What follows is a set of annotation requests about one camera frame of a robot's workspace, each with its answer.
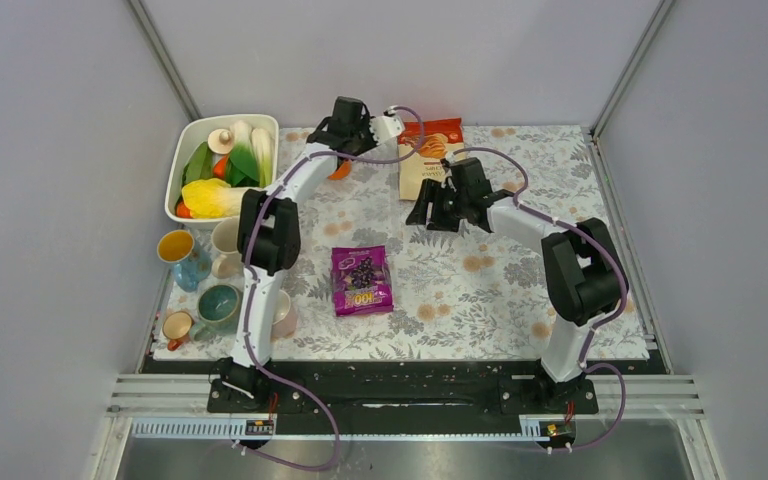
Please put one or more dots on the pink plastic cup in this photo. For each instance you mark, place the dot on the pink plastic cup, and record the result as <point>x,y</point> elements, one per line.
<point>286,317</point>

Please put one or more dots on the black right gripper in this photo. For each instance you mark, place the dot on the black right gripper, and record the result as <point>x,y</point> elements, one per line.
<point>433,191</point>

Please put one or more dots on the toy mushroom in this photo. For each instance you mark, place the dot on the toy mushroom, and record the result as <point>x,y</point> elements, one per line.
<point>221,141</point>

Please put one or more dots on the orange chips bag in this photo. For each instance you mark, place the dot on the orange chips bag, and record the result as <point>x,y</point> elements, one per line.
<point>427,144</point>

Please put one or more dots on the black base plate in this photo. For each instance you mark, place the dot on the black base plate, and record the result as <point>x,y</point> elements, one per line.
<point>395,398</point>

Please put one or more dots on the blue butterfly mug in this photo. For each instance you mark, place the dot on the blue butterfly mug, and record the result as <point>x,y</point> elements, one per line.
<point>189,262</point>

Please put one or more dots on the small orange cup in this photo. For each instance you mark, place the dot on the small orange cup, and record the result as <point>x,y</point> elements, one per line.
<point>176,329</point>

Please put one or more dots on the floral table mat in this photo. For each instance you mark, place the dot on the floral table mat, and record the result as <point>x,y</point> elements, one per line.
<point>463,295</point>

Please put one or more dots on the yellow toy vegetable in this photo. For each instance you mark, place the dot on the yellow toy vegetable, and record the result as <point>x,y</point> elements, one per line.
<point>212,198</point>

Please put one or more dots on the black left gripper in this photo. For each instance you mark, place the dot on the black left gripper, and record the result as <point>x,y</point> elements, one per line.
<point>365,124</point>

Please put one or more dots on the orange mug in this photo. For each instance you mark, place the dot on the orange mug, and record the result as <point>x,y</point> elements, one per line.
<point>342,171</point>

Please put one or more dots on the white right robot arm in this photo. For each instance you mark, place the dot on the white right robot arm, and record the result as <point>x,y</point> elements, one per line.
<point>585,282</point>

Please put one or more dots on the purple candy bag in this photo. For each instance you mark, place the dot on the purple candy bag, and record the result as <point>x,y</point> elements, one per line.
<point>361,281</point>

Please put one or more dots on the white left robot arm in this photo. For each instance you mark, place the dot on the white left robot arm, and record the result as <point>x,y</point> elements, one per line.
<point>269,239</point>

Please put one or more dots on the green toy leaf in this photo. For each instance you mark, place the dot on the green toy leaf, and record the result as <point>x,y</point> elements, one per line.
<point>199,165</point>

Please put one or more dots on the cream ceramic mug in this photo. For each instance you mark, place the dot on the cream ceramic mug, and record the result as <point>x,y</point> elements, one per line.
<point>228,262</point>

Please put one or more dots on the orange toy carrot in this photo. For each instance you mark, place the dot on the orange toy carrot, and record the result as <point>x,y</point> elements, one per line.
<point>220,168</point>

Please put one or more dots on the white plastic tub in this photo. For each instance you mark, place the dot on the white plastic tub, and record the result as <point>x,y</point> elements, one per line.
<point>190,139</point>

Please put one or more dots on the green ceramic mug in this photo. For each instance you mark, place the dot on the green ceramic mug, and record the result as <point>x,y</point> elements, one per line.
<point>218,310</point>

